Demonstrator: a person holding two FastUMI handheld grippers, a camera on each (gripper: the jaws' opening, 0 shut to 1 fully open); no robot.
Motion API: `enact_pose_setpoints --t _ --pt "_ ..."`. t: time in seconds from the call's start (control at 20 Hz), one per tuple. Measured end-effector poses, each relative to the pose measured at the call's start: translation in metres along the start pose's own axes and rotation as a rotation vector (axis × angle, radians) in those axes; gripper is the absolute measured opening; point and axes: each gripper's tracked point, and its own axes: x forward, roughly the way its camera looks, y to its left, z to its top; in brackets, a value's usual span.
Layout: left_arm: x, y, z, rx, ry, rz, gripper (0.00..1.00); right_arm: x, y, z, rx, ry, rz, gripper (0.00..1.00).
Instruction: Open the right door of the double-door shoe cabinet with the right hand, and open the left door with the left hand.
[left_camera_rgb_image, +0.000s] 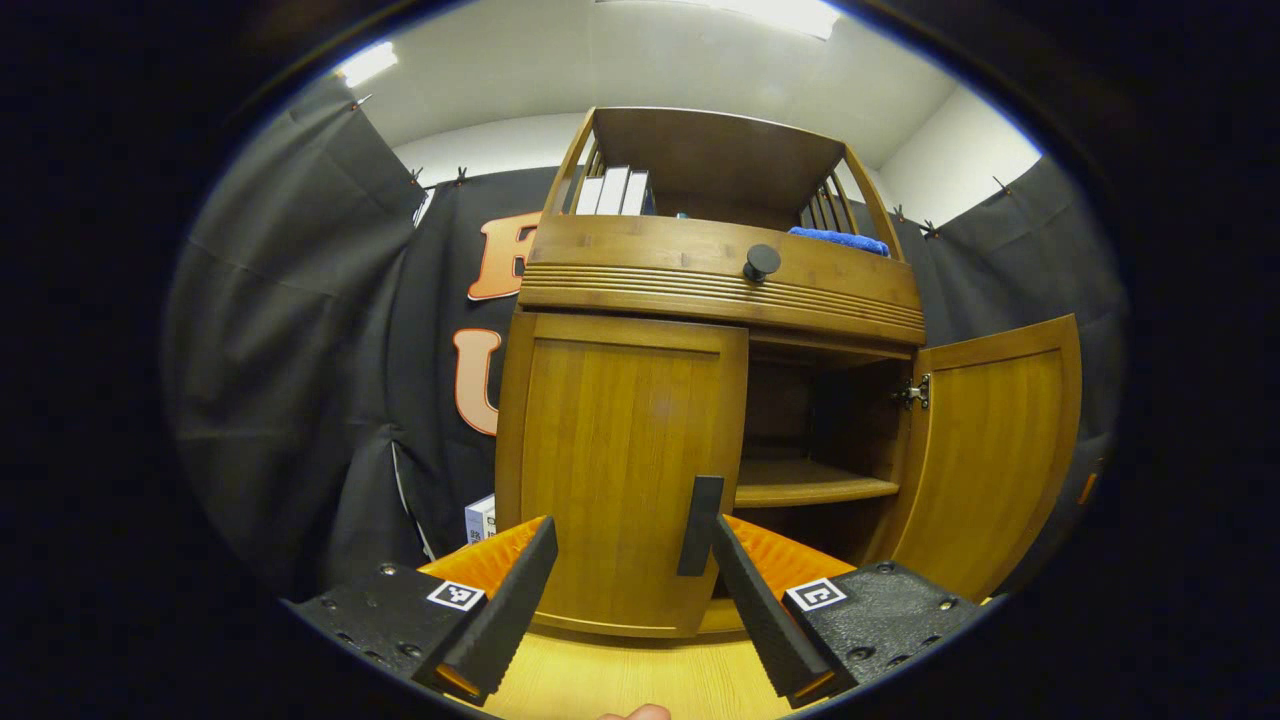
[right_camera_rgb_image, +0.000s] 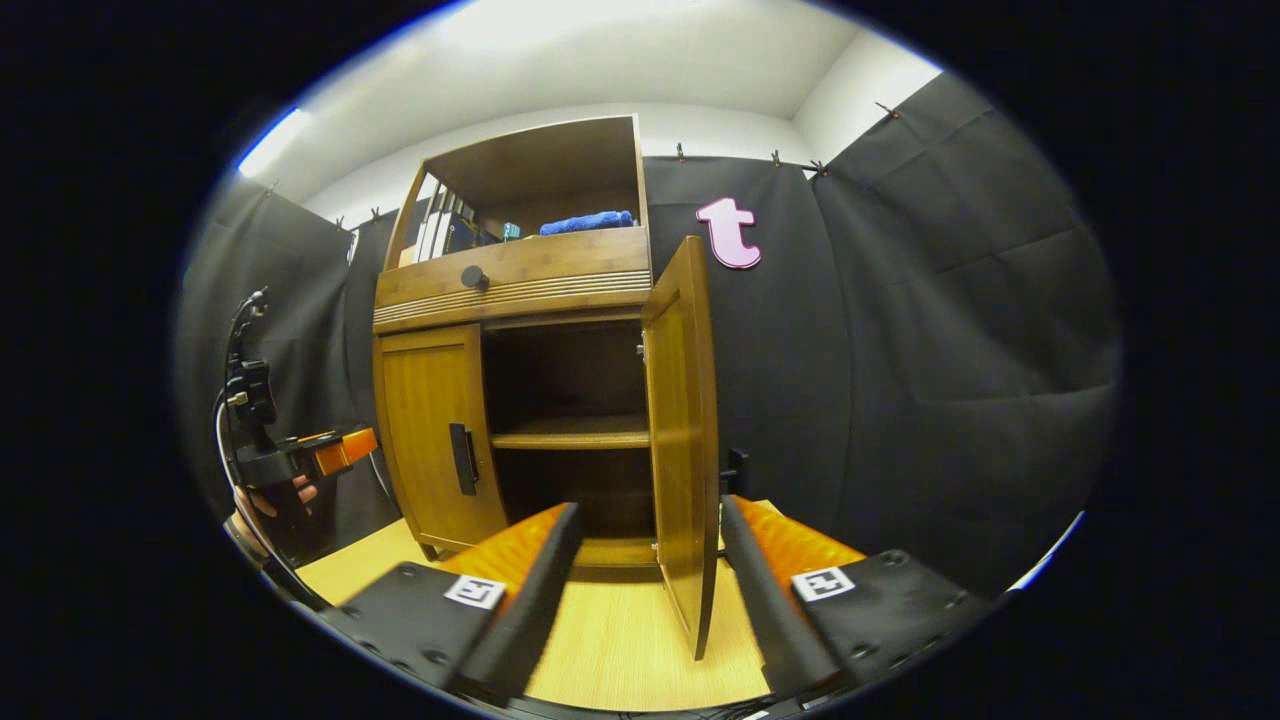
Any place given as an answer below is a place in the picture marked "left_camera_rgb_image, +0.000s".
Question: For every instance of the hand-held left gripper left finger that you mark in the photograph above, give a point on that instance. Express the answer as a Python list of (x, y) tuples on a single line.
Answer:
[(515, 600)]

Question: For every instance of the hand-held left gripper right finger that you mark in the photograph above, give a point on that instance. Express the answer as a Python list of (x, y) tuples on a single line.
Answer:
[(760, 610)]

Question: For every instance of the wooden cabinet door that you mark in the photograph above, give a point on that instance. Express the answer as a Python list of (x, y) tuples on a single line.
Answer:
[(990, 460), (620, 460)]

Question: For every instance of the wooden double-door shoe cabinet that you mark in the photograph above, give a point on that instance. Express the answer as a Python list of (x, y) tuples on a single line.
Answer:
[(640, 270)]

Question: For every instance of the wooden inner cabinet shelf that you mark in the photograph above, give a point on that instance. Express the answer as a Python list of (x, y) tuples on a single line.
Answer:
[(810, 485)]

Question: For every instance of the metal door hinge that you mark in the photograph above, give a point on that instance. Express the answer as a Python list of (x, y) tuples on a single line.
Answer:
[(912, 392)]

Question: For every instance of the wooden cabinet drawer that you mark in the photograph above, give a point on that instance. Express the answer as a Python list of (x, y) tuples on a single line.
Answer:
[(640, 265)]

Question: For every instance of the light blue standing book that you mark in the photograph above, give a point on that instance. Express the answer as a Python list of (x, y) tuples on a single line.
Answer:
[(481, 520)]

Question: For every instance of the black backdrop cloth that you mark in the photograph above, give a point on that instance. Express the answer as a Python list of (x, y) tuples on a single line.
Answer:
[(300, 350)]

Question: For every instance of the round black drawer knob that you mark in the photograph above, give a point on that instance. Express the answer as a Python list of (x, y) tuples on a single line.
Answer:
[(761, 262)]

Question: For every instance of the folded blue towel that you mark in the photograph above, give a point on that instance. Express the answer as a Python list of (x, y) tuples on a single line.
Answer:
[(835, 239)]

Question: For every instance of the long ceiling light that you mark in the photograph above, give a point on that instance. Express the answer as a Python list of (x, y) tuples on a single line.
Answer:
[(368, 63)]

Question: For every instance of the wide ceiling light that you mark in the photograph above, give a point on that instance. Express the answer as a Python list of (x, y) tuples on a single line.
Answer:
[(780, 15)]

